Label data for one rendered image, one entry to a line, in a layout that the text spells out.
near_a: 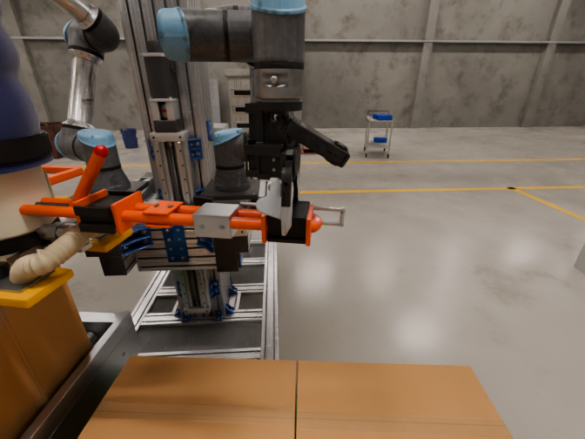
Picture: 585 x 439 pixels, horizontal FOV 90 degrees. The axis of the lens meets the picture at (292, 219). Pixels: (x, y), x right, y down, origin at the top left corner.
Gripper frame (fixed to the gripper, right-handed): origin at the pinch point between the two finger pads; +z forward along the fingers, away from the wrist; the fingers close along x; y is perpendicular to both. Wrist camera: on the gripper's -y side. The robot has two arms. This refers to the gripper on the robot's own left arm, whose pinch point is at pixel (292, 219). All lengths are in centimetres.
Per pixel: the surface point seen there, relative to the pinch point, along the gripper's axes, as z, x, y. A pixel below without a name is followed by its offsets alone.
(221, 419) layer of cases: 66, -2, 21
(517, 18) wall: -233, -1216, -581
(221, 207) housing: -1.4, -0.1, 13.4
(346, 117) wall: 78, -1104, -37
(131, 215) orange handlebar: -0.4, 3.7, 29.4
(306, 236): 0.8, 4.7, -3.1
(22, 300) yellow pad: 11.3, 15.5, 44.2
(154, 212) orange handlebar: -1.3, 3.8, 24.5
